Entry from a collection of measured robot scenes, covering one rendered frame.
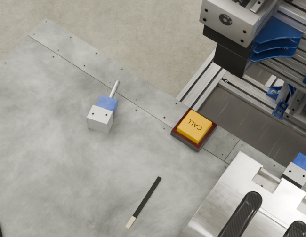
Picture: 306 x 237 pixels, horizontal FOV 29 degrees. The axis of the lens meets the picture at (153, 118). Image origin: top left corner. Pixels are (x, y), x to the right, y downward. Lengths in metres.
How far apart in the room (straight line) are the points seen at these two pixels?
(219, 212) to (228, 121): 0.90
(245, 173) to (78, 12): 1.51
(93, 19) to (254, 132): 0.91
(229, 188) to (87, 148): 0.35
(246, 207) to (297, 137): 0.90
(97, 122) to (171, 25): 1.27
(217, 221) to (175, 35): 1.42
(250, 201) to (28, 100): 0.58
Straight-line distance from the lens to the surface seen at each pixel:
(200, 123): 1.38
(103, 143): 1.39
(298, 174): 1.34
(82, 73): 1.48
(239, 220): 1.25
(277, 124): 2.13
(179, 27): 2.56
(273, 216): 1.26
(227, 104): 2.14
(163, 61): 2.46
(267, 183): 1.31
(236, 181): 1.27
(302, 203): 1.31
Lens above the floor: 2.05
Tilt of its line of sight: 62 degrees down
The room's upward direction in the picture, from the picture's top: 4 degrees clockwise
